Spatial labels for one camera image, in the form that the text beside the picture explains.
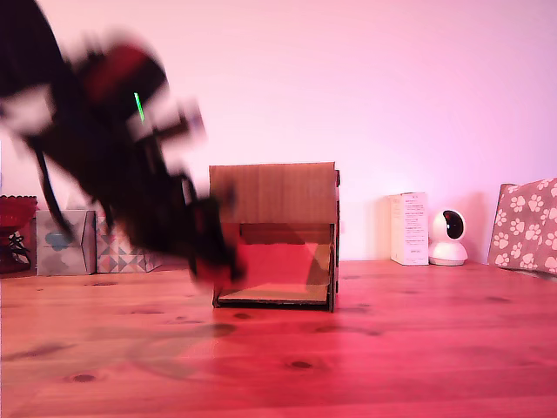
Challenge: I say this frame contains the white printed carton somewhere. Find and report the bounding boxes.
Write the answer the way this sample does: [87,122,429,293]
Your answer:
[387,192,430,266]

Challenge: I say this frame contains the paw print cushion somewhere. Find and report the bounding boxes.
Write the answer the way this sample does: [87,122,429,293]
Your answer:
[487,177,557,275]

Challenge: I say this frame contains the small white round camera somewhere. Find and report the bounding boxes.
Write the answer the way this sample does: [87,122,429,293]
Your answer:
[427,209,469,267]

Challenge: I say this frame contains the red glass bowl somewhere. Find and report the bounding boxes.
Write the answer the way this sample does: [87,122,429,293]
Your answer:
[0,194,38,275]

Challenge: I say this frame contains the cardboard dice tower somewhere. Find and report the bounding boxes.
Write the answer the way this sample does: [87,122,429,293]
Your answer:
[208,161,342,314]

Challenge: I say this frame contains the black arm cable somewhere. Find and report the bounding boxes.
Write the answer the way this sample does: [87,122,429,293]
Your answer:
[24,134,76,237]

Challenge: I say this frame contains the triangle pattern tissue box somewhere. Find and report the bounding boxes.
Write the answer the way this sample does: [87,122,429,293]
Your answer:
[95,212,164,274]

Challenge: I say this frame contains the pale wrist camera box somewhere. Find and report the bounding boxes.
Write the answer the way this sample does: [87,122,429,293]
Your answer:
[126,98,209,147]

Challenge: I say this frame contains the black cord bundle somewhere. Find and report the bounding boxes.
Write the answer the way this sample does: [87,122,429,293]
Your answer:
[7,233,32,265]

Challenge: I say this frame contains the cloud print tissue box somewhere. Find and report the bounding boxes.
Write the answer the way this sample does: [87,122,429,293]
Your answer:
[36,210,97,276]

